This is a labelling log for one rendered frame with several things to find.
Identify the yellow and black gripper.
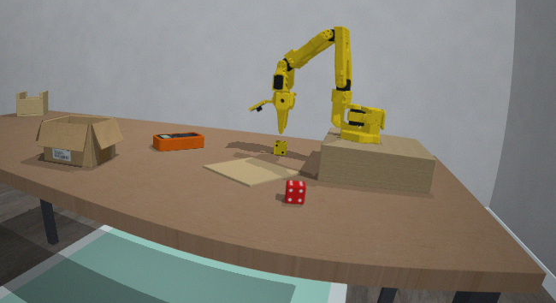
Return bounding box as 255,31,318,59
249,90,296,134

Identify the red die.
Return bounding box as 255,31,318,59
285,181,306,205

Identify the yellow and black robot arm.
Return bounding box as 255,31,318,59
272,27,384,144

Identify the yellow die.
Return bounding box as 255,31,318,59
274,140,287,156

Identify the orange digital multimeter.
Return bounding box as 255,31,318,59
153,132,204,152

